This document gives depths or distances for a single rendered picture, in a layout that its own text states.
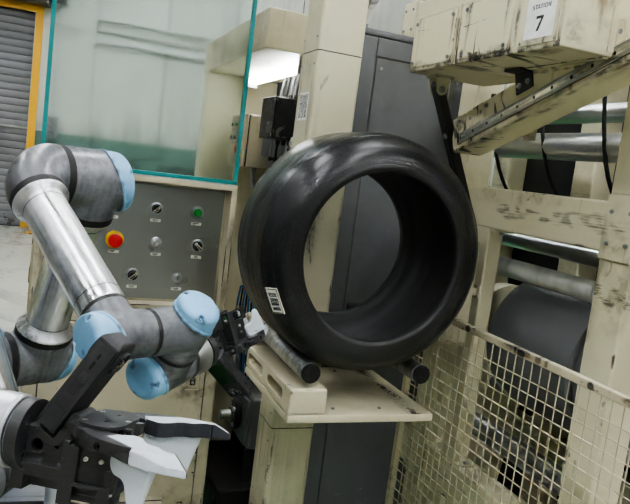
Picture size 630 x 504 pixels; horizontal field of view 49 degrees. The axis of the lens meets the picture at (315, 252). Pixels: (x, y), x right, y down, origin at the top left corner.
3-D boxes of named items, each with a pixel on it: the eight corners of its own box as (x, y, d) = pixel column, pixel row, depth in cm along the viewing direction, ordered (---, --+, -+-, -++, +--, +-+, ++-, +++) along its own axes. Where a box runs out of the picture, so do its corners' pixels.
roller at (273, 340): (276, 326, 184) (271, 342, 185) (261, 322, 183) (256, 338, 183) (323, 366, 152) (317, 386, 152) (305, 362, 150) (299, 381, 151)
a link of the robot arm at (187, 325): (175, 325, 101) (146, 374, 106) (232, 319, 110) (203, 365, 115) (151, 288, 105) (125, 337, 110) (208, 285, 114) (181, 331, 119)
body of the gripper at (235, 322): (246, 304, 132) (207, 322, 122) (257, 347, 133) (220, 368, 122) (216, 310, 136) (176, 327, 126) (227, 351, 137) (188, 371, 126)
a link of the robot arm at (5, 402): (11, 382, 75) (-37, 395, 67) (50, 389, 74) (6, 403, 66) (1, 451, 75) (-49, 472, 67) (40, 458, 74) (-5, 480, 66)
